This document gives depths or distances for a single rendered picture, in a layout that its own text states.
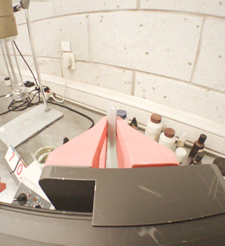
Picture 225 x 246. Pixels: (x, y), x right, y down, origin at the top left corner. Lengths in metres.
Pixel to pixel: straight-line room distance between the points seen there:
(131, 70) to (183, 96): 0.23
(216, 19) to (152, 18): 0.21
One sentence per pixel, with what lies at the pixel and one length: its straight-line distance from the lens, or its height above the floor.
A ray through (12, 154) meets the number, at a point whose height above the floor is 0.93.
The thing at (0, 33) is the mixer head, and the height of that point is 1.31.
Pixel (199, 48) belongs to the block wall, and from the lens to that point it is 0.54.
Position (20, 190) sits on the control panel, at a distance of 0.45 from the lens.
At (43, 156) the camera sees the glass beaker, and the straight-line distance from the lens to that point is 0.35.
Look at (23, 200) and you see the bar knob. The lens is 0.43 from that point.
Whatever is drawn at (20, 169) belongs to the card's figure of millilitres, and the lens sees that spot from 0.54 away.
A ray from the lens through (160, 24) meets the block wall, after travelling 0.56.
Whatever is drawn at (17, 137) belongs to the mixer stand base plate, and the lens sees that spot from 0.69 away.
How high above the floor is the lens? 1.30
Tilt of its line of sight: 37 degrees down
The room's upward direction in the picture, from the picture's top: straight up
